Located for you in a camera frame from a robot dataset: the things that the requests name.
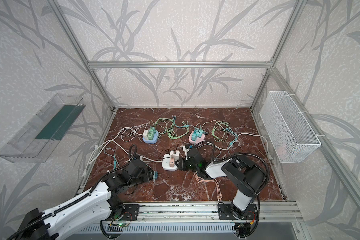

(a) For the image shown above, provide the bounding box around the white power strip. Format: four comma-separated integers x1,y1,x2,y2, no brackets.
162,154,178,171

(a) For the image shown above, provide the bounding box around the white charger adapter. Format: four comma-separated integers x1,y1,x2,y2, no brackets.
170,150,180,161

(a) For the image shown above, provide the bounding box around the teal plug adapter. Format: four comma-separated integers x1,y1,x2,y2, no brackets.
153,171,158,183

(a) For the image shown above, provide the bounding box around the pink plug adapter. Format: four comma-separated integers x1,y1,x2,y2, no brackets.
170,158,177,168

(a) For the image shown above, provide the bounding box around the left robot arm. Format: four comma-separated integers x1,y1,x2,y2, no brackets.
8,160,155,240

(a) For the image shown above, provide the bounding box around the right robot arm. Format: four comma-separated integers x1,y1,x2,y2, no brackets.
175,148,271,220

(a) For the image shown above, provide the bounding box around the pink power strip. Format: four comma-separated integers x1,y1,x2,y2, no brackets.
189,128,206,145

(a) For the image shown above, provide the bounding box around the blue power strip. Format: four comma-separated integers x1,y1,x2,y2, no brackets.
143,127,159,144

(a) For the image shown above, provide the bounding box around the teal charging cable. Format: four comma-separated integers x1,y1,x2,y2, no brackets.
103,147,119,169

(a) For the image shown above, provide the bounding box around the green charging cable bundle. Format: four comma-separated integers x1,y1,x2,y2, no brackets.
149,115,190,141

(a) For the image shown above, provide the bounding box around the white power cord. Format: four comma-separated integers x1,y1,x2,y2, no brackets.
82,124,164,178

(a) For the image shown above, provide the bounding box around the pink charging cable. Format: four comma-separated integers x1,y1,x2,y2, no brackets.
193,172,224,200

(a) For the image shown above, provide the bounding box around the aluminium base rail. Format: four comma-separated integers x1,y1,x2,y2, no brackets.
49,201,304,224

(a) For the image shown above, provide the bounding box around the white wire mesh basket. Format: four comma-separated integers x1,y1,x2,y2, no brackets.
260,91,321,164

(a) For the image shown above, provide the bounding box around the clear plastic wall bin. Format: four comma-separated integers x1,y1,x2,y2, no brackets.
0,94,86,163

